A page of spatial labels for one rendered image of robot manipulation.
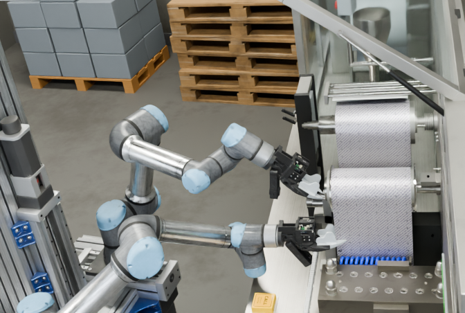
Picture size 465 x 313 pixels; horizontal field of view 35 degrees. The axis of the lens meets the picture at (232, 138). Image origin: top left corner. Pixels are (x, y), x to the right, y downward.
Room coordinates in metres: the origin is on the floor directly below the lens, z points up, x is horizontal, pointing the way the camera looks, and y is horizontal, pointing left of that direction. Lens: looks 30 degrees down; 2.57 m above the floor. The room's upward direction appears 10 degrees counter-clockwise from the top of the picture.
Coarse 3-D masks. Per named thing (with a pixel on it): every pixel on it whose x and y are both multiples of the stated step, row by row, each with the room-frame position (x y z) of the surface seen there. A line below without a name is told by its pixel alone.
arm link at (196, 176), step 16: (112, 128) 2.20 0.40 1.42; (128, 128) 2.17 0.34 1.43; (112, 144) 2.13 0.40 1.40; (128, 144) 2.09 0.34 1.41; (144, 144) 2.07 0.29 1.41; (128, 160) 2.08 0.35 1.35; (144, 160) 2.02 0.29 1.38; (160, 160) 1.98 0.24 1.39; (176, 160) 1.94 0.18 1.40; (192, 160) 1.93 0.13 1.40; (208, 160) 1.91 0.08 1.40; (176, 176) 1.92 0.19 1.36; (192, 176) 1.84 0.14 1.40; (208, 176) 1.86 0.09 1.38; (192, 192) 1.85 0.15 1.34
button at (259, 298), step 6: (258, 294) 1.81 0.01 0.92; (264, 294) 1.81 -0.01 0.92; (270, 294) 1.80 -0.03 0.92; (258, 300) 1.78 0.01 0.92; (264, 300) 1.78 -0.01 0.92; (270, 300) 1.78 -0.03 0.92; (252, 306) 1.76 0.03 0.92; (258, 306) 1.76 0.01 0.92; (264, 306) 1.75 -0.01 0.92; (270, 306) 1.75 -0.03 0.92; (258, 312) 1.75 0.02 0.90; (264, 312) 1.74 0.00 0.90; (270, 312) 1.74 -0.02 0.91
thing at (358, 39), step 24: (288, 0) 1.68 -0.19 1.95; (336, 24) 1.65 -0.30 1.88; (456, 24) 1.99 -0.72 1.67; (360, 48) 1.62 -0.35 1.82; (384, 48) 1.62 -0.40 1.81; (456, 48) 1.82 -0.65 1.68; (408, 72) 1.60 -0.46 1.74; (432, 72) 1.61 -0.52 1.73; (456, 72) 1.68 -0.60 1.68; (456, 96) 1.57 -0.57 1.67
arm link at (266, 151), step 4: (264, 144) 1.90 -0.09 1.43; (268, 144) 1.92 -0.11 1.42; (260, 148) 1.95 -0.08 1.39; (264, 148) 1.89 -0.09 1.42; (268, 148) 1.89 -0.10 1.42; (272, 148) 1.90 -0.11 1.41; (260, 152) 1.88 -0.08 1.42; (264, 152) 1.88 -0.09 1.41; (268, 152) 1.88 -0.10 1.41; (272, 152) 1.89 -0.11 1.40; (256, 156) 1.88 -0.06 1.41; (260, 156) 1.88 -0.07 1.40; (264, 156) 1.88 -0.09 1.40; (268, 156) 1.88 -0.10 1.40; (252, 160) 1.89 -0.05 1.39; (256, 160) 1.88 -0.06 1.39; (260, 160) 1.88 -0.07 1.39; (264, 160) 1.87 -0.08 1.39; (268, 160) 1.88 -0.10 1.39; (256, 164) 1.89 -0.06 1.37; (260, 164) 1.88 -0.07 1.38; (264, 164) 1.87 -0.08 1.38
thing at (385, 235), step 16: (336, 224) 1.80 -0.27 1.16; (352, 224) 1.79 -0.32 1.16; (368, 224) 1.77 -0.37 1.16; (384, 224) 1.76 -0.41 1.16; (400, 224) 1.75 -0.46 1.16; (352, 240) 1.79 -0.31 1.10; (368, 240) 1.78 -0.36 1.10; (384, 240) 1.76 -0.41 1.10; (400, 240) 1.75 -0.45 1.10; (384, 256) 1.76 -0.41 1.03; (400, 256) 1.75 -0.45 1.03
